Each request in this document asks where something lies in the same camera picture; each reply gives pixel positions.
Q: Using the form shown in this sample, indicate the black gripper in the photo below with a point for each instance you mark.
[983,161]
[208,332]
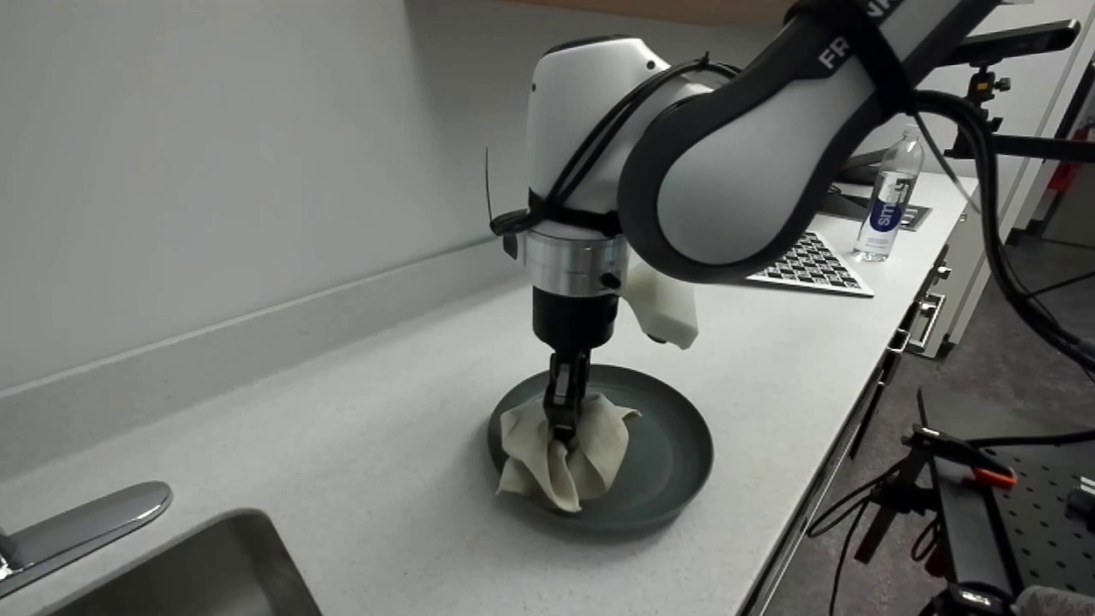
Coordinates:
[569,325]

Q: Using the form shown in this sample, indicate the white towel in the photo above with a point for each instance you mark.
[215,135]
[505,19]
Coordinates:
[567,473]

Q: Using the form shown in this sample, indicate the dark green plate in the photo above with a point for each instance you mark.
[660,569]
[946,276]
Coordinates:
[663,471]

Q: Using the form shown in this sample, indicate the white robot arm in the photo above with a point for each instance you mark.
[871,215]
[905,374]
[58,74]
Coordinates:
[696,169]

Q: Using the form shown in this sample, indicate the checkerboard calibration board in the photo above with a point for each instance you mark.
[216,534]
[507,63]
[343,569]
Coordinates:
[814,265]

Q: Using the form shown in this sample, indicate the plastic water bottle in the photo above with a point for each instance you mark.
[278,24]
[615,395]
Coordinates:
[887,199]

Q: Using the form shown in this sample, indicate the black tripod with red clamp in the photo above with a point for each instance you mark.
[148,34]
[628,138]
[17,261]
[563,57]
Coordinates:
[1008,518]

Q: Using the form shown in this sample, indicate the steel sink basin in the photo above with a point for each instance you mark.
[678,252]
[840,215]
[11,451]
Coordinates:
[236,566]

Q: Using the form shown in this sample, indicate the chrome faucet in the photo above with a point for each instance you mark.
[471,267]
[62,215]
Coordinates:
[72,534]

